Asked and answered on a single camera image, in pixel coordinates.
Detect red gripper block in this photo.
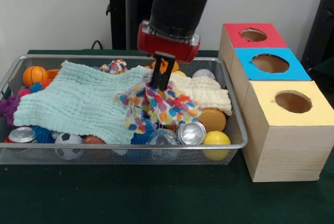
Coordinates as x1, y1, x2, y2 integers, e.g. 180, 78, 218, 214
137, 20, 201, 90

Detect polka dot paper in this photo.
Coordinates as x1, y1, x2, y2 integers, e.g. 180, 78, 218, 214
114, 74, 203, 134

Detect cream waffle cloth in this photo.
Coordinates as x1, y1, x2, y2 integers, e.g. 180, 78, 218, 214
169, 73, 233, 117

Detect wooden box three round holes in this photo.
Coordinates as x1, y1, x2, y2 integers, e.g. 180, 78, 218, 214
218, 22, 328, 183

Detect orange rubber toy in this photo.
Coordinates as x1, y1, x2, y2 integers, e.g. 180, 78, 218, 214
151, 59, 181, 74

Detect white toy baseball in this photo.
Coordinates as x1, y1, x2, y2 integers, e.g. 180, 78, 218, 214
192, 68, 217, 80

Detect crushed silver can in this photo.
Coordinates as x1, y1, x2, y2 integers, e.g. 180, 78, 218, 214
176, 121, 207, 146

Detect crushed clear plastic bottle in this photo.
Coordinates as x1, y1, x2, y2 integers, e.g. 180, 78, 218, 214
148, 127, 181, 161

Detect yellow ball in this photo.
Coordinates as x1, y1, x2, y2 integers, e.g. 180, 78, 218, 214
202, 129, 232, 161

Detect mint waffle cloth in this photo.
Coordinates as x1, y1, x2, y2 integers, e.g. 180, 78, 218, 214
12, 60, 153, 145

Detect small soccer ball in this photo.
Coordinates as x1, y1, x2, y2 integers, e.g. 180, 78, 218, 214
54, 132, 85, 161

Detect orange toy basketball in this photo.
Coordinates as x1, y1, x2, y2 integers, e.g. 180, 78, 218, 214
22, 65, 49, 88

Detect dark green table cloth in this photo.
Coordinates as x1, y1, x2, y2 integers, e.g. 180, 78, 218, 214
0, 49, 334, 224

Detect red and silver can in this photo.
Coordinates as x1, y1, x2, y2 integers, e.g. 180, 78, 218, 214
4, 126, 39, 144

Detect black upright panel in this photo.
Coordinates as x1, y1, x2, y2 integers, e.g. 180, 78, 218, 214
300, 0, 334, 64

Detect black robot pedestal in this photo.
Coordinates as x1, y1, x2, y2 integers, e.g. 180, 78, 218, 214
100, 0, 211, 51

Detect silver wire mesh bin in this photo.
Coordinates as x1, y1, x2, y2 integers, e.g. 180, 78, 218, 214
0, 54, 249, 166

